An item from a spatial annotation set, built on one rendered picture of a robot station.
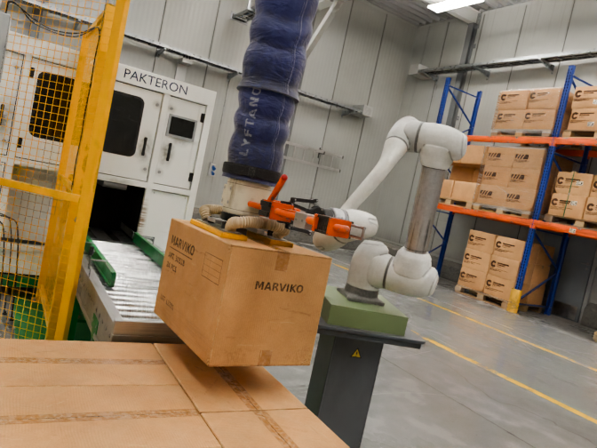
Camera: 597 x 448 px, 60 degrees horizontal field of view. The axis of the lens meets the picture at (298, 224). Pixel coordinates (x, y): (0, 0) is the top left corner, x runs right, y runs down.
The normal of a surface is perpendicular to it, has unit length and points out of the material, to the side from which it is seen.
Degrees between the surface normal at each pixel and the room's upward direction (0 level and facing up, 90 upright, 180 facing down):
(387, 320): 90
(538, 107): 90
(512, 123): 90
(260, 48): 73
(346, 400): 90
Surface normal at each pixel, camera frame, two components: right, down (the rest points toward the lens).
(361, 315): 0.19, 0.11
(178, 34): 0.51, 0.16
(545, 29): -0.84, -0.15
